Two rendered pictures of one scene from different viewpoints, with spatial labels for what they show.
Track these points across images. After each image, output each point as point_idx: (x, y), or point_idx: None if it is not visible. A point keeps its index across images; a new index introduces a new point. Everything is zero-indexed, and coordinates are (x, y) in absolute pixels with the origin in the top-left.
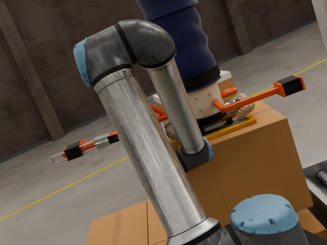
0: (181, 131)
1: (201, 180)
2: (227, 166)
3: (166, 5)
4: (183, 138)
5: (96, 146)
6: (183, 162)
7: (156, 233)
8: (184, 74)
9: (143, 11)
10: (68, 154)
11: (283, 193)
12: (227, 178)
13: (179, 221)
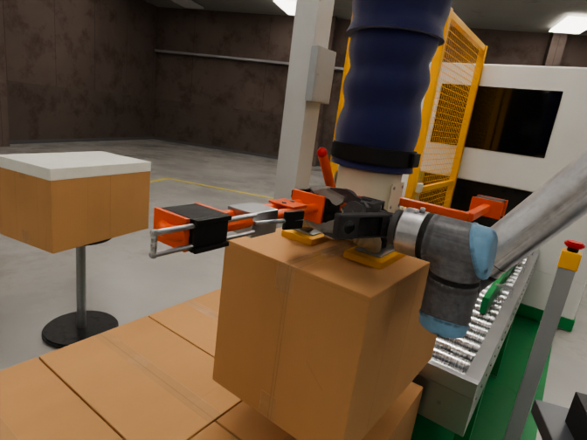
0: (553, 236)
1: (400, 323)
2: (419, 303)
3: (438, 22)
4: (531, 250)
5: (252, 229)
6: (479, 291)
7: (146, 430)
8: (405, 142)
9: (386, 5)
10: (200, 234)
11: (427, 343)
12: (413, 321)
13: None
